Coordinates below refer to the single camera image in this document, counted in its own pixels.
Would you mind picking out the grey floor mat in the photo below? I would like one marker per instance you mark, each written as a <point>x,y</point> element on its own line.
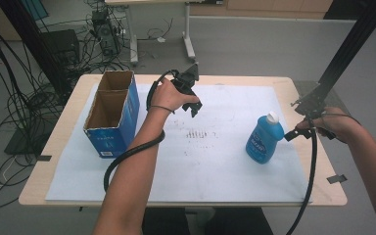
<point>334,98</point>

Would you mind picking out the person's right hand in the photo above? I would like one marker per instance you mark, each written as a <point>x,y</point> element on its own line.
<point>336,125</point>

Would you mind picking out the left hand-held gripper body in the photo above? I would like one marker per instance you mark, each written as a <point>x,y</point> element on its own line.
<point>185,81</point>

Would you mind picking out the person's black clothing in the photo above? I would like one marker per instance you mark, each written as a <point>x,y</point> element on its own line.
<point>163,223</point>

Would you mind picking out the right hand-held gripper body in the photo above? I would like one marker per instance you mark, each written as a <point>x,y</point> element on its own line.
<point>308,107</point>

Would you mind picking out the black flat stand base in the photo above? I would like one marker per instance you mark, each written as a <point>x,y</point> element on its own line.
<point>23,140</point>

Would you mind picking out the person's left hand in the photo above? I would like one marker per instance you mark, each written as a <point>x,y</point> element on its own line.
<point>168,96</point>

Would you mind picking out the black metal stand pole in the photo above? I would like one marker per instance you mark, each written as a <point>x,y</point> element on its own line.
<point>355,39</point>

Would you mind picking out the blue bottle with white cap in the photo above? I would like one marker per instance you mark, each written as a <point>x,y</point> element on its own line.
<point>262,143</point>

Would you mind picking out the white table mat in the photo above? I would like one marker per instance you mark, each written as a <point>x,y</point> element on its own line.
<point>209,173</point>

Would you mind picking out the dark slanted stand pole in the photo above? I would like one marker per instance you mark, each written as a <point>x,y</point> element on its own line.
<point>32,39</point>

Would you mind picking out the black tape piece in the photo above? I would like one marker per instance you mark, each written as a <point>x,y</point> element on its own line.
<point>337,178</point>
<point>44,158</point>

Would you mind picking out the white table frame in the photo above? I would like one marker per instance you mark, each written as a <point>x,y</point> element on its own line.
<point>188,36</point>

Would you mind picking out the blue cardboard box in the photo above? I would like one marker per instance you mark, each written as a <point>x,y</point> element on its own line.
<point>120,130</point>

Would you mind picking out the wooden cabinet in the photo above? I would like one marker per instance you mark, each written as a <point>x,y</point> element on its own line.
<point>267,8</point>

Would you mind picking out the computer tower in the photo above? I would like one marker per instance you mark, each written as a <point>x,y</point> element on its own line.
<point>106,32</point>

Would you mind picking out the black box on floor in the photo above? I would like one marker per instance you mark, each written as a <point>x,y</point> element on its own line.
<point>62,45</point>

